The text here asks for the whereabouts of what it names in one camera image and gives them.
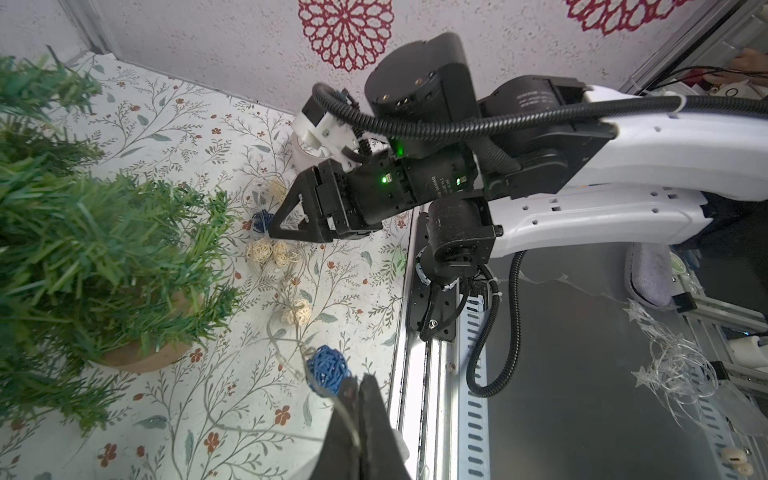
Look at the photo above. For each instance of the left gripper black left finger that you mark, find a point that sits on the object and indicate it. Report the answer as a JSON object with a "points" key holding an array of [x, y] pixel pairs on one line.
{"points": [[343, 436]]}

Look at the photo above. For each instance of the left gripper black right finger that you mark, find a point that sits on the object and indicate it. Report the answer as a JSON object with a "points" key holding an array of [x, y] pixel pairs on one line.
{"points": [[380, 456]]}

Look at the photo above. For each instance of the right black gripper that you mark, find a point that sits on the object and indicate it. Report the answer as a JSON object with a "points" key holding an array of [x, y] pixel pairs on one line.
{"points": [[355, 203]]}

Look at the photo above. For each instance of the small green christmas tree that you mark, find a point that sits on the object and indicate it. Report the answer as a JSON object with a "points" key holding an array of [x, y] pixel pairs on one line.
{"points": [[91, 265]]}

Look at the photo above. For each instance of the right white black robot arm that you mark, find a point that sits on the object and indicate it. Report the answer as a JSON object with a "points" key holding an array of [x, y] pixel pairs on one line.
{"points": [[540, 162]]}

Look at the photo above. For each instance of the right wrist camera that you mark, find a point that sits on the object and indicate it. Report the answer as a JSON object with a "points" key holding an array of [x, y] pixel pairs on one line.
{"points": [[318, 136]]}

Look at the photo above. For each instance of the aluminium mounting rail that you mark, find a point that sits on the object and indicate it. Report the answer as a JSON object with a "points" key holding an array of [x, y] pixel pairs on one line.
{"points": [[442, 425]]}

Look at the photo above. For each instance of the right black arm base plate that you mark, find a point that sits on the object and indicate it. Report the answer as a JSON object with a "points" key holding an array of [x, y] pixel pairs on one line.
{"points": [[435, 306]]}

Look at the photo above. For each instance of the clear star string light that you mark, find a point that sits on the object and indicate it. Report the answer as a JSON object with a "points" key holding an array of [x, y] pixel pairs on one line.
{"points": [[679, 375]]}

